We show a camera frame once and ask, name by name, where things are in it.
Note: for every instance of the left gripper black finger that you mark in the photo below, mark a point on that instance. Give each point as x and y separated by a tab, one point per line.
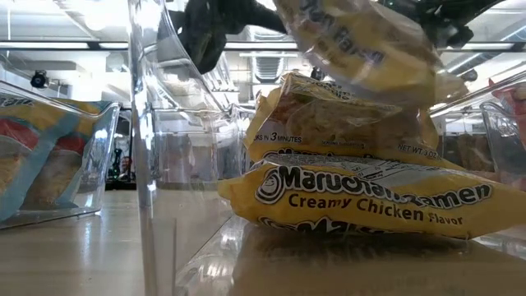
263	24
207	53

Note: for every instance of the red Maruchan ramen packet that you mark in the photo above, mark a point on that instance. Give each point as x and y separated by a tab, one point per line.
515	103

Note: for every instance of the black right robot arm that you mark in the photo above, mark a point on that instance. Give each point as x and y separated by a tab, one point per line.
472	6

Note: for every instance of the clear plastic bin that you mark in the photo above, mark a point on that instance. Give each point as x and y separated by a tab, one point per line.
499	135
98	164
328	271

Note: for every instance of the silver ventilation duct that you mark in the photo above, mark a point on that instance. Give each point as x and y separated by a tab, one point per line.
267	67

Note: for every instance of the black ceiling-hung camera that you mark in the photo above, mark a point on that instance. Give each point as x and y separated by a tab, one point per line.
317	74
39	79
469	76

